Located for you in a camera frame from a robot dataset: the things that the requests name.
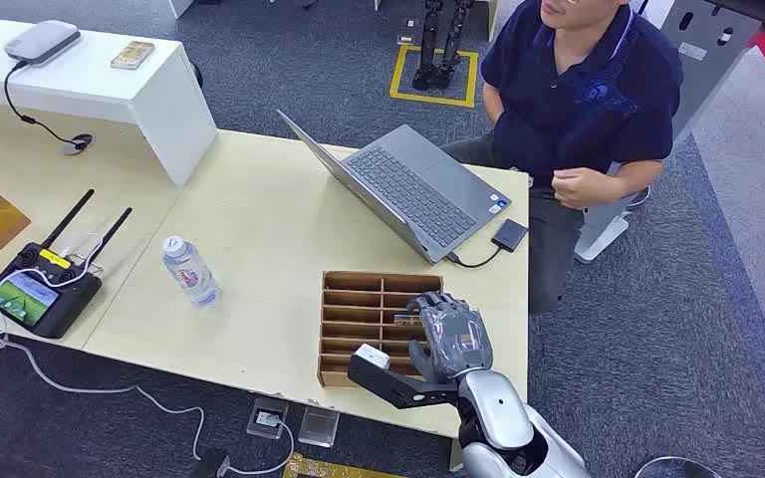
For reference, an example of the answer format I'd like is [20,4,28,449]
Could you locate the metal floor plate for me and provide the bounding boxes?
[298,405,341,450]

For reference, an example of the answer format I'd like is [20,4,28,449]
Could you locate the grey flat device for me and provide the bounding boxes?
[4,19,83,66]

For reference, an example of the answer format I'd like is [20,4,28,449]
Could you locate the person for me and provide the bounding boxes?
[441,0,684,317]

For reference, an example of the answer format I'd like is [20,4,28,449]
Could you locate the humanoid robot with black legs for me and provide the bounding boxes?
[411,0,476,92]

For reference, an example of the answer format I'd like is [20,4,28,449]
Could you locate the white desk riser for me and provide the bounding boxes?
[0,14,219,187]

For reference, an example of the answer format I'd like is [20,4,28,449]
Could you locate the black drive cable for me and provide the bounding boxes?
[446,245,504,270]

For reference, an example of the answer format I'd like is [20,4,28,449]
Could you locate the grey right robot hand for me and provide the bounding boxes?
[407,291,495,385]

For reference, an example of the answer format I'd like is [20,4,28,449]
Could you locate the grey laptop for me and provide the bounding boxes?
[276,109,513,266]

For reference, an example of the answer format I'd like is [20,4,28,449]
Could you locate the yellow patterned floor mat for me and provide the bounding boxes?
[282,452,410,478]

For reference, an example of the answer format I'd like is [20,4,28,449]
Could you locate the grey metal stand column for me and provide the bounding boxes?
[574,0,765,265]

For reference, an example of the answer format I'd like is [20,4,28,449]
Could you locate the clear plastic water bottle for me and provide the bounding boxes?
[160,235,220,310]

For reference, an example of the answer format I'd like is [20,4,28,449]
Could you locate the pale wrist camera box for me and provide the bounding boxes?
[355,344,391,370]

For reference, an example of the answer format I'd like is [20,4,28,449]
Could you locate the black power adapter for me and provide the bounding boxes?
[194,449,232,478]

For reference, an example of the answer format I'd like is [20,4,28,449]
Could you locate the black cable with puck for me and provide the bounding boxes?
[2,60,96,157]

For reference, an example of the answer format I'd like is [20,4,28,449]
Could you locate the long white cable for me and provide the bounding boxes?
[0,234,207,463]

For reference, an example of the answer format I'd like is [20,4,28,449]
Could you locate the black camera bracket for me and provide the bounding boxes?
[347,353,459,410]

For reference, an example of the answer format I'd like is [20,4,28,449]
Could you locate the brown cardboard card holder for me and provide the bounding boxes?
[317,271,445,389]

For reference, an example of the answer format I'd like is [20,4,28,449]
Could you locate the person's left hand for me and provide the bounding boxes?
[552,166,612,211]

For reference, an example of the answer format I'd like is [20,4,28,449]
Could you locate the black remote controller with antennas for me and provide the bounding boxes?
[0,188,134,341]

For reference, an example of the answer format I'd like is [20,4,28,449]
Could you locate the white socket cable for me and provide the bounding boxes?
[227,418,296,478]

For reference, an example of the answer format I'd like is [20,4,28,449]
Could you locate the floor socket box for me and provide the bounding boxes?
[246,396,290,441]

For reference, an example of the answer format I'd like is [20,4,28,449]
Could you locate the black external drive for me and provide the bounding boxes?
[491,218,530,254]

